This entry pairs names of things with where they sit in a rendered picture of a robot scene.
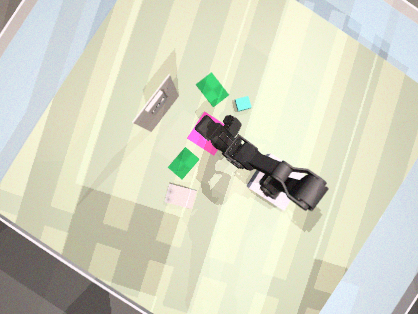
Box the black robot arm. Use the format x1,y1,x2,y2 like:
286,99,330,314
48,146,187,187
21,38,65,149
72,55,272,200
206,115,329,211

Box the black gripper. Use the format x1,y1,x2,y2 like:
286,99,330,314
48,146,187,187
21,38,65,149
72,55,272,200
195,115,227,158

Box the pink flat square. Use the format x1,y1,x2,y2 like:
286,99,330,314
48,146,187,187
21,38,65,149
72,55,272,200
187,111,224,155

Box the green flat rectangular pad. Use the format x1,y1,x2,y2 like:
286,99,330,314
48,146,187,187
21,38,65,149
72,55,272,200
168,147,199,179

